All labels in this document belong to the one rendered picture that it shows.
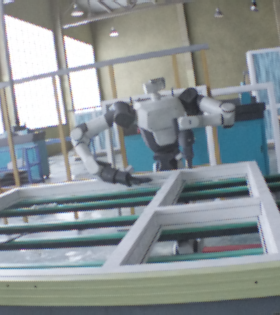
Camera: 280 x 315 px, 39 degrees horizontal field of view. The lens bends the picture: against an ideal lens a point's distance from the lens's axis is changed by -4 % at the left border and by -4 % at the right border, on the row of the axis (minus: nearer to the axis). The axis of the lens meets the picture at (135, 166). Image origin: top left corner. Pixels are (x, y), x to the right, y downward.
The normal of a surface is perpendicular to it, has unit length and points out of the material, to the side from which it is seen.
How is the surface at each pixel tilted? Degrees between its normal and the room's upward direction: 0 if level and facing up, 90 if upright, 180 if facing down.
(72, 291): 90
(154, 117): 99
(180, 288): 90
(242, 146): 90
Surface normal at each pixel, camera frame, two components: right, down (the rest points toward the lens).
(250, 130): -0.22, 0.16
